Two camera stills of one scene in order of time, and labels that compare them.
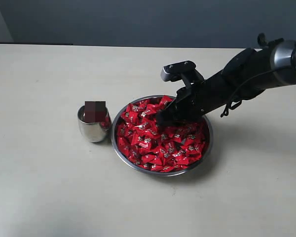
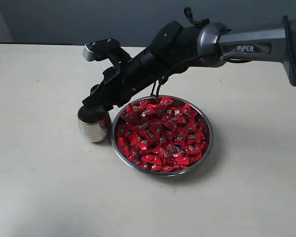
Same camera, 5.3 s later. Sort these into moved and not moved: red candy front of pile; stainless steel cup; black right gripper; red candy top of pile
Moved: black right gripper
Not moved: stainless steel cup; red candy top of pile; red candy front of pile
